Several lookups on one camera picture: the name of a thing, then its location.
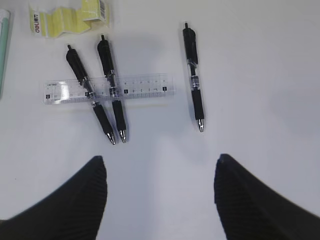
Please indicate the green utility knife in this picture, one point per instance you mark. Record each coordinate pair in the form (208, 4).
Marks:
(5, 16)

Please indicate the black pen left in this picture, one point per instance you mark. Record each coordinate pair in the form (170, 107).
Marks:
(83, 79)

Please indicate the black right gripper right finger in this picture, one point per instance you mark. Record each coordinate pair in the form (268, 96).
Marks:
(248, 209)

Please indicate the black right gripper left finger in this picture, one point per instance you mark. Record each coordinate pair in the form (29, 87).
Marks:
(74, 211)

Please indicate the black pen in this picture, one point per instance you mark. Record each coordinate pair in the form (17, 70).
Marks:
(190, 47)
(106, 59)
(83, 79)

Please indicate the black pen right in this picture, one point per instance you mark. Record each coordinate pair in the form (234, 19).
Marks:
(190, 47)

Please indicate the yellow waste paper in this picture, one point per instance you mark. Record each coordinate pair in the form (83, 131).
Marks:
(78, 19)

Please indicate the clear plastic ruler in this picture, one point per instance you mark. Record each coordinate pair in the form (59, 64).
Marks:
(141, 86)

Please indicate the black pen middle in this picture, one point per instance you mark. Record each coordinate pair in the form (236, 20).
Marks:
(106, 59)

